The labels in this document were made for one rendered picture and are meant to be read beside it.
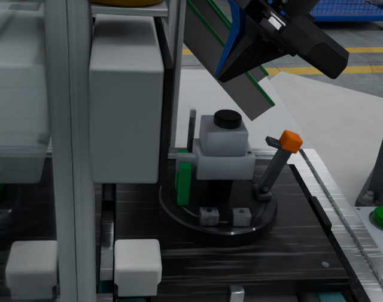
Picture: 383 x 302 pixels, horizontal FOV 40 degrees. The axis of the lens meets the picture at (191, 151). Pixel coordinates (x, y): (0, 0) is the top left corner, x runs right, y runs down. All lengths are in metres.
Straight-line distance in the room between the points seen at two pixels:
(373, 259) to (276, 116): 0.58
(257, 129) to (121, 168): 0.80
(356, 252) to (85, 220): 0.35
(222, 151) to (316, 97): 0.74
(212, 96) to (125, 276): 0.74
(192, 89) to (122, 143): 0.95
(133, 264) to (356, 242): 0.28
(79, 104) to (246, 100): 0.49
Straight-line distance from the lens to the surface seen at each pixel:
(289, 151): 0.59
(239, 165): 0.57
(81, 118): 0.33
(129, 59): 0.27
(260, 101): 0.79
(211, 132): 0.55
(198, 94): 1.20
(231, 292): 0.53
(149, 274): 0.52
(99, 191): 0.65
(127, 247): 0.53
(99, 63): 0.27
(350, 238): 0.65
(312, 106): 1.23
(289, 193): 0.68
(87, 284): 0.40
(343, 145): 1.08
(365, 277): 0.60
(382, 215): 0.68
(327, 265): 0.58
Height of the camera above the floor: 1.33
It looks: 29 degrees down
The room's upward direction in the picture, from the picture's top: 5 degrees clockwise
